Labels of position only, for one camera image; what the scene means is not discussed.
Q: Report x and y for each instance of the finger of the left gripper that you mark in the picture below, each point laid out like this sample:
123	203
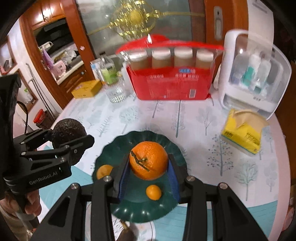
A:
33	140
72	151

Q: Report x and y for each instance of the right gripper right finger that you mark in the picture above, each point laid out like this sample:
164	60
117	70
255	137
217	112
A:
231	219

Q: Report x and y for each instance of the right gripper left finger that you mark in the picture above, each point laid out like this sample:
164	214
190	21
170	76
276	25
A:
66	219

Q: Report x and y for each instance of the dark avocado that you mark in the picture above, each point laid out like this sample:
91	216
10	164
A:
65	131

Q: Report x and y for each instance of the large orange with stem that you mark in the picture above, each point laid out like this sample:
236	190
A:
148	160

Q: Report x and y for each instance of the person's left hand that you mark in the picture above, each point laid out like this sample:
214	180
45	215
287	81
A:
9	208

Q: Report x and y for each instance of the yellowish orange fruit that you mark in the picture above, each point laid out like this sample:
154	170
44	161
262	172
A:
103	171

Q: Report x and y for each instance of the patterned tablecloth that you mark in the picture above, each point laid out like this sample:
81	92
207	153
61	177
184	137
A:
262	181

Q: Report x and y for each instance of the yellow flat box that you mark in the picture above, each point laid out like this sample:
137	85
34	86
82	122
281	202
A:
87	89

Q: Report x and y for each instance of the clear drinking glass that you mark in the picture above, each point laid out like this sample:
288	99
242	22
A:
116	92

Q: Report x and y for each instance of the dark green wavy plate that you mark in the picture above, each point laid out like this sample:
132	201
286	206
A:
135	206

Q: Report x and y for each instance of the clear green-label bottle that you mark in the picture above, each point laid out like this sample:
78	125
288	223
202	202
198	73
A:
108	70

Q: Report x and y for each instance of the small orange kumquat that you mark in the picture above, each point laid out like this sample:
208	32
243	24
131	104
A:
153	192

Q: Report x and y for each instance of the yellow tissue pack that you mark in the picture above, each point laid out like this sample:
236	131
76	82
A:
243	129

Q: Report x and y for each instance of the wooden kitchen cabinet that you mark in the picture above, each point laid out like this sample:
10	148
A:
58	46

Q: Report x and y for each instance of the red paper cup package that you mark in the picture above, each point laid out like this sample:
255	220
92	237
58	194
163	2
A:
164	69

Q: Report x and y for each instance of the white cosmetics storage box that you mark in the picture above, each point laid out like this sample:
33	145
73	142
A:
254	73

